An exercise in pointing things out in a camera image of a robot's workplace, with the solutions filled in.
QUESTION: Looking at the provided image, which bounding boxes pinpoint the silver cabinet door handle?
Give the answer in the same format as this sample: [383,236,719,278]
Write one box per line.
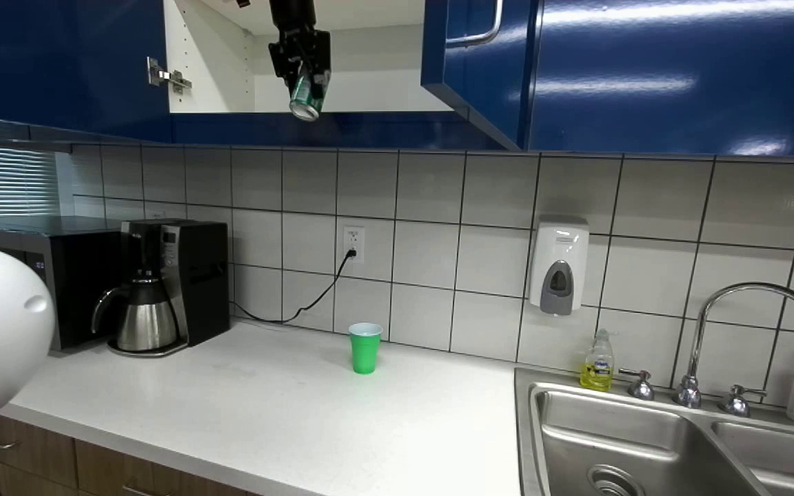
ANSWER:
[446,0,505,48]

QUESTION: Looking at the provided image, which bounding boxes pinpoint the green can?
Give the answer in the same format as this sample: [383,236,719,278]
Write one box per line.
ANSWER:
[289,73,324,123]

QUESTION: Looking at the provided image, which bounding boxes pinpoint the black cable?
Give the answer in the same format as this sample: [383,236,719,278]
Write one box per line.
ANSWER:
[231,249,358,325]

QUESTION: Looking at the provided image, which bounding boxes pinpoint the stainless steel sink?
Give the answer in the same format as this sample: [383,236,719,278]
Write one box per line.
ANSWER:
[515,366,794,496]

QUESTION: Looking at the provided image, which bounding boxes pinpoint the chrome tap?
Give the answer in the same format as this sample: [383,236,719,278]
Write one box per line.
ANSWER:
[671,282,794,409]

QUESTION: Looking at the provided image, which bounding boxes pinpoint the blue wall cabinet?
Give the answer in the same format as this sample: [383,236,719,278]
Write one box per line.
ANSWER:
[0,0,794,159]

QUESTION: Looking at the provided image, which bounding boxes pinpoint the chrome tap lever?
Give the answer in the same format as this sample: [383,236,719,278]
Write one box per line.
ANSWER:
[718,384,768,417]
[618,368,655,401]

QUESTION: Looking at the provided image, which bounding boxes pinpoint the black microwave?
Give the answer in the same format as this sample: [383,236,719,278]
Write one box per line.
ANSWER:
[0,216,123,353]

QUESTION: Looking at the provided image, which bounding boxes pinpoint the black coffee maker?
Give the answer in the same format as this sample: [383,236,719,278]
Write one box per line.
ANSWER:
[117,218,232,358]

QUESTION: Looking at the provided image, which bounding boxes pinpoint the yellow dish soap bottle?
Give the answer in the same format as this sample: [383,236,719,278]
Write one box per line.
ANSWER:
[580,328,615,393]

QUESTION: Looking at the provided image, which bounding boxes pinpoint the green plastic cup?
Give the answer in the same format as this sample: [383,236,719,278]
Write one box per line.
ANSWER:
[348,322,384,375]

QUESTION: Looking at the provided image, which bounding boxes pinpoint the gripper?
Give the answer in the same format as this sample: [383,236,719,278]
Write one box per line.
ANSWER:
[267,0,333,112]

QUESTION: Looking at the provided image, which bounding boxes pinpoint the steel coffee carafe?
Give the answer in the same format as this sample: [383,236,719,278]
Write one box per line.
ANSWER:
[91,271,181,354]

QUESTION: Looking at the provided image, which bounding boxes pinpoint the white wall soap dispenser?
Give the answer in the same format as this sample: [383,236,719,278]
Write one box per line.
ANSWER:
[529,215,591,317]

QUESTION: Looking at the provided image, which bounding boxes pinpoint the blue cabinet door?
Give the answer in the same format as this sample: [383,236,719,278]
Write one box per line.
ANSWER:
[0,0,172,143]
[528,0,794,158]
[421,0,544,152]

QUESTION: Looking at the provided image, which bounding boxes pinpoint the wooden drawer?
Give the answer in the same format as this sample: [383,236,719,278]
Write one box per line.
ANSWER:
[0,415,79,489]
[74,440,158,496]

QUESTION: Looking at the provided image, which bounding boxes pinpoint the white wall socket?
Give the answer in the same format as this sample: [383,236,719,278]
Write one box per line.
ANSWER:
[342,225,367,265]

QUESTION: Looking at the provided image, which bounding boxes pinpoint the window blinds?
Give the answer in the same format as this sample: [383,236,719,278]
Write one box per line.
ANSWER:
[0,141,61,218]

